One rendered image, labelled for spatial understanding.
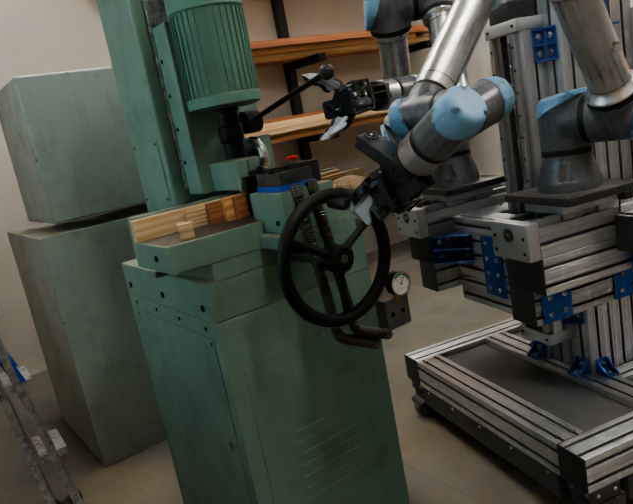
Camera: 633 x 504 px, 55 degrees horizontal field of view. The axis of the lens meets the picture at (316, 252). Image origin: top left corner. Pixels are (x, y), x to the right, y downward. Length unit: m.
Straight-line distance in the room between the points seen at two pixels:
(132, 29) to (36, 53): 2.20
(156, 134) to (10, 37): 2.26
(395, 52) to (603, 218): 0.72
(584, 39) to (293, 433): 1.06
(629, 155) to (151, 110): 1.32
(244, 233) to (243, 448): 0.49
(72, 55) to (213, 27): 2.48
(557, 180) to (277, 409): 0.85
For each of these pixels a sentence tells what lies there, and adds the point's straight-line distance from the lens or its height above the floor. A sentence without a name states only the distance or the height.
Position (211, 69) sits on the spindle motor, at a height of 1.24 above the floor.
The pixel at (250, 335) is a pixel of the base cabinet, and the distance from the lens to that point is 1.38.
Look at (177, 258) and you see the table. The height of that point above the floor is 0.87.
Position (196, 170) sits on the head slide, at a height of 1.03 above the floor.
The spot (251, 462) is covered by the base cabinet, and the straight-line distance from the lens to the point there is 1.47.
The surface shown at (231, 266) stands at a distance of 1.33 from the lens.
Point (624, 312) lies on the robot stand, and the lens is 2.02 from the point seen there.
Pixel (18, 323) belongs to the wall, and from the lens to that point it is 3.79.
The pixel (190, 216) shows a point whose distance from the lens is 1.46.
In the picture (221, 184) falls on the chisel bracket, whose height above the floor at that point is 0.98.
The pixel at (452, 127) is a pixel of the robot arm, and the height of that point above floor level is 1.05.
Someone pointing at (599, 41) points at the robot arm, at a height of 1.14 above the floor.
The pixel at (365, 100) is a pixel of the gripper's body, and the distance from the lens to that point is 1.47.
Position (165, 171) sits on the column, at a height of 1.04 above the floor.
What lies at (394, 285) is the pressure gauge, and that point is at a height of 0.66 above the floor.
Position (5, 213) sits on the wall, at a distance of 3.72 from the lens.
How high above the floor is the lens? 1.09
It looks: 12 degrees down
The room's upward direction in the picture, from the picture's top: 11 degrees counter-clockwise
